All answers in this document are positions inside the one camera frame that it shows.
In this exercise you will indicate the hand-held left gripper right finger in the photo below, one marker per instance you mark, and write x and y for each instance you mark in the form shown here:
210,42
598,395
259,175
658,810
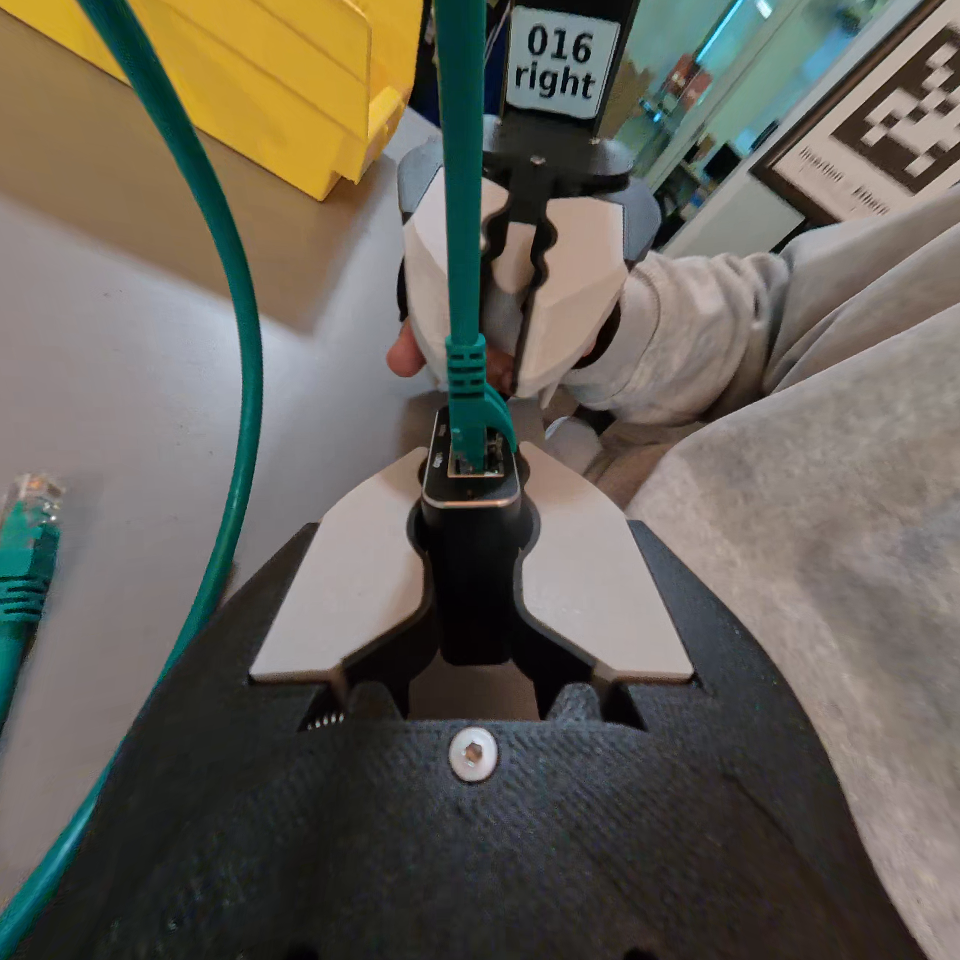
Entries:
600,585

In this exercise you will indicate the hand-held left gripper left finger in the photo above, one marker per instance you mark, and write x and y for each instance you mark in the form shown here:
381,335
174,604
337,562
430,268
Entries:
352,570

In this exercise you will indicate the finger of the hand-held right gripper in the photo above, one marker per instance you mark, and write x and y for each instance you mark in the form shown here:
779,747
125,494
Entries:
427,262
577,300

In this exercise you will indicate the black network adapter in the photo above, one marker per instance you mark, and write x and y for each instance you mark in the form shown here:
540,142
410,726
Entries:
472,570

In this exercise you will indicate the large yellow plastic bin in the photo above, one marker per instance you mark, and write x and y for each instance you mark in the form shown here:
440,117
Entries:
262,75

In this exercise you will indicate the black framed marker board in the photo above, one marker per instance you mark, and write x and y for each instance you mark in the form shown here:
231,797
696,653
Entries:
900,112

